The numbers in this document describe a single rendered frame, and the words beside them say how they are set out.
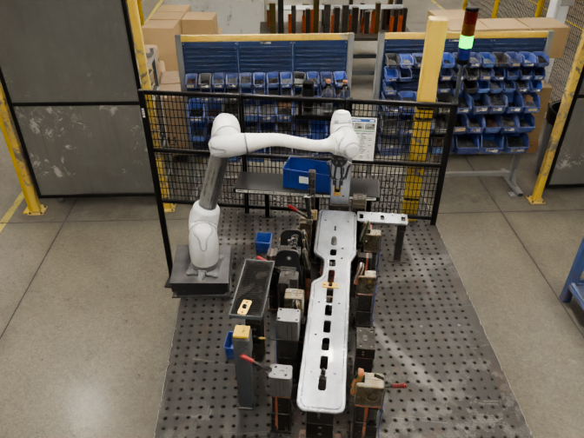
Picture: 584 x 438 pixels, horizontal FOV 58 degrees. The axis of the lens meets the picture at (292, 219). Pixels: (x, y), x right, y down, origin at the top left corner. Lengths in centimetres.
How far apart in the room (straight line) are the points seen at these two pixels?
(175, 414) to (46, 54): 310
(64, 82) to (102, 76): 31
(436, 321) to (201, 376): 124
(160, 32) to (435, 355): 516
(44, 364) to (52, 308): 53
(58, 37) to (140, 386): 266
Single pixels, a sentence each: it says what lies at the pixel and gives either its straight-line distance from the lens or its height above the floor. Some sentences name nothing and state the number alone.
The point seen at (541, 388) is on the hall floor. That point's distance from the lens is 378.
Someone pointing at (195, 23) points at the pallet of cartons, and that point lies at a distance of 709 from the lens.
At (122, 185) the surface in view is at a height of 25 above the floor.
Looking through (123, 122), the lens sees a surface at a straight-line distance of 473.
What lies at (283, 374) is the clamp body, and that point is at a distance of 215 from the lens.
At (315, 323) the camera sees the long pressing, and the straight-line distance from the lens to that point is 241.
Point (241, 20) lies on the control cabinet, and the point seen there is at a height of 50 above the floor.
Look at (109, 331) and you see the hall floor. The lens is 396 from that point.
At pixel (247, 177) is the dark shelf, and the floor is 103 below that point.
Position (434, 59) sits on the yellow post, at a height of 179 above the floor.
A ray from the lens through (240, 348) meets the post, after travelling 220.
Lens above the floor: 273
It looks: 35 degrees down
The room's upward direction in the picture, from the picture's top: straight up
